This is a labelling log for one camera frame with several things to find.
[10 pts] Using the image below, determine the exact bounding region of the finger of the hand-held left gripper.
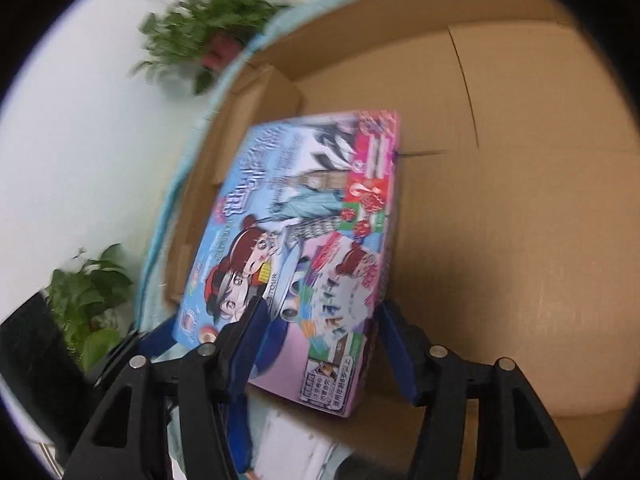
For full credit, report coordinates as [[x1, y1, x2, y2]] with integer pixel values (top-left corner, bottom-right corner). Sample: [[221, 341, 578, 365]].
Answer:
[[135, 317, 178, 361]]

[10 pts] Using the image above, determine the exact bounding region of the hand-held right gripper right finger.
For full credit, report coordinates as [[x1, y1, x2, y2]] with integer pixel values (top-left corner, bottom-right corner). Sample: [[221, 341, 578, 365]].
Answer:
[[377, 301, 582, 480]]

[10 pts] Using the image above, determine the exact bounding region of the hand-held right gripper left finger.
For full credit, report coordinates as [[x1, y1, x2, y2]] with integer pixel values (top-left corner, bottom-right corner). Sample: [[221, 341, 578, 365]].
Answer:
[[62, 297, 273, 480]]

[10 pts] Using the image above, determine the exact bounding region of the colourful board game box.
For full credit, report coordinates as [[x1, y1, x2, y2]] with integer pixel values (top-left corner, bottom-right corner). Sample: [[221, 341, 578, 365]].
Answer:
[[170, 109, 401, 418]]

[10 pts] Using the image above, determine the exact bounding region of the large cardboard box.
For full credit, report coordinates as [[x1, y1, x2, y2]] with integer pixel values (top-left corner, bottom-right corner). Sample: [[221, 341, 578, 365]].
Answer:
[[165, 0, 640, 480]]

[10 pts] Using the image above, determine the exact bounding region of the teal fleece blanket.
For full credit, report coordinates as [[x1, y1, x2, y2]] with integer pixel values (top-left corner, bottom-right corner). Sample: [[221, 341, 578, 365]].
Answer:
[[136, 0, 473, 480]]

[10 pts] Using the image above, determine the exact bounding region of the green leafy potted plant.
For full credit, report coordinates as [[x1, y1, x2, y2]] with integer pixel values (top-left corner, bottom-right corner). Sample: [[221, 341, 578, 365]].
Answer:
[[45, 244, 136, 373]]

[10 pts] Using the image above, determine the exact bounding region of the potted plant in red pot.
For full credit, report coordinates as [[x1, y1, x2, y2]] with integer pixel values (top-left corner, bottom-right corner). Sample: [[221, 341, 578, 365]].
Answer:
[[132, 0, 291, 96]]

